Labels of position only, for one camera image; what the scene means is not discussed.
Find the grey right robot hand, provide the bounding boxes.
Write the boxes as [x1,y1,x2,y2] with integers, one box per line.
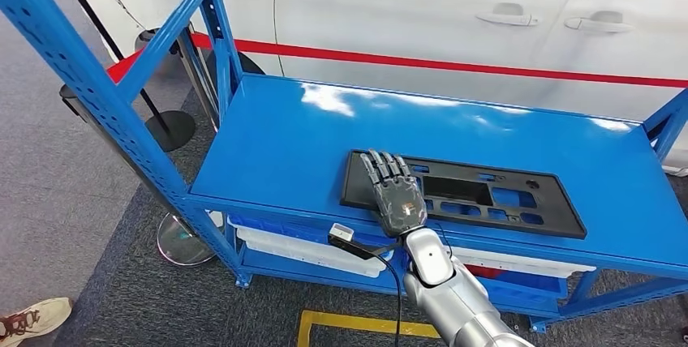
[359,148,429,238]

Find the black plastic mounting panel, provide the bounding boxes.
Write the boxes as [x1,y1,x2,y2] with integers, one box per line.
[339,149,588,240]

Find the blue metal shelf rack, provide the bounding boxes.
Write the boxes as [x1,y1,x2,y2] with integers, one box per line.
[0,0,688,335]

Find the white plastic crate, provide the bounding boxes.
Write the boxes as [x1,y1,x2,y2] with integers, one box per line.
[242,245,385,280]
[451,247,598,280]
[228,223,393,268]

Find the red item in crate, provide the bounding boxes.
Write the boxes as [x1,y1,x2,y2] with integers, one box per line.
[464,264,504,280]

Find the blue plastic crate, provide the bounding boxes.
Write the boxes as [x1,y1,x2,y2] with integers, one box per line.
[386,250,568,316]
[228,214,396,259]

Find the red barrier belt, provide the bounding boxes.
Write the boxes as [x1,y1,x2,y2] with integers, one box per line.
[106,32,688,89]

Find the white car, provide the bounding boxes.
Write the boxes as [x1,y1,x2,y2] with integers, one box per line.
[75,0,688,177]

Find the black thin stand round base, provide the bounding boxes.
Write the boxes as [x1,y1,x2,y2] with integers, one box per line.
[49,0,197,153]

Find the beige sneaker brown laces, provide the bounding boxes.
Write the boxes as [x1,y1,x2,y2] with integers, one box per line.
[0,297,74,347]

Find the black cable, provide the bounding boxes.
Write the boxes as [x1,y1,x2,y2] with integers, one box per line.
[373,251,404,347]

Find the chrome stanchion post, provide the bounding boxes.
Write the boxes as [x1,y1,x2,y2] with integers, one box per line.
[173,22,221,134]
[58,84,217,268]

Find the white car door handle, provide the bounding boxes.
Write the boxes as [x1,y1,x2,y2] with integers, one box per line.
[564,10,635,34]

